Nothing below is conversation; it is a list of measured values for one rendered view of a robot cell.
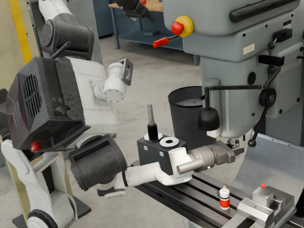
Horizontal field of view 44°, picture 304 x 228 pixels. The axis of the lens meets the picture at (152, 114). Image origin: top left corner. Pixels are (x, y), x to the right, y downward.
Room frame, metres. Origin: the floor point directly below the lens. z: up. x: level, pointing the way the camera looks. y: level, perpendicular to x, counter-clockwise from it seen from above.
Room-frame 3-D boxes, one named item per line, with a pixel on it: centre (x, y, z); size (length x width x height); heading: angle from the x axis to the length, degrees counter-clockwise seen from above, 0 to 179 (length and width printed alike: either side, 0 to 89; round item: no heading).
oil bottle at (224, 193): (1.29, -0.26, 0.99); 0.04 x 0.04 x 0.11
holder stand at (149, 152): (1.58, -0.03, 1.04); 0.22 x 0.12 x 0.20; 45
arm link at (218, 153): (1.24, -0.21, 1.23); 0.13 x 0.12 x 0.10; 20
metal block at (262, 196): (1.17, -0.39, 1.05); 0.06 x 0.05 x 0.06; 42
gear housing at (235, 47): (1.30, -0.33, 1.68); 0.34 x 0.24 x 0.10; 130
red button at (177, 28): (1.11, -0.11, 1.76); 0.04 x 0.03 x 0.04; 40
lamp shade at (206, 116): (1.06, -0.17, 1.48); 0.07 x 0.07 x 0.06
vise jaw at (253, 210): (1.13, -0.35, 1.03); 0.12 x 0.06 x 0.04; 42
